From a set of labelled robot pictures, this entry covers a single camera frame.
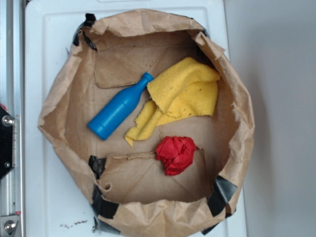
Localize red paper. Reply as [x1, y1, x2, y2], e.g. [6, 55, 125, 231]
[156, 136, 197, 176]

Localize blue plastic bottle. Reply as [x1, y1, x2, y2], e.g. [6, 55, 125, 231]
[87, 72, 154, 140]

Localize yellow cloth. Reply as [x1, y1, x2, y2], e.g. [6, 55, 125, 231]
[124, 57, 221, 146]

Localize brown paper bag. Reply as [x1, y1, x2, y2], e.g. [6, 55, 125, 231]
[39, 9, 255, 237]

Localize white plastic tray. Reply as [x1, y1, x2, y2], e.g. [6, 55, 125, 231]
[23, 0, 229, 237]

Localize black mounting bracket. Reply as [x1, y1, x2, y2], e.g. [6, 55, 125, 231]
[0, 103, 15, 181]

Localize aluminium frame rail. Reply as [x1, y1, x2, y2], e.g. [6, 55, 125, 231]
[0, 0, 26, 237]

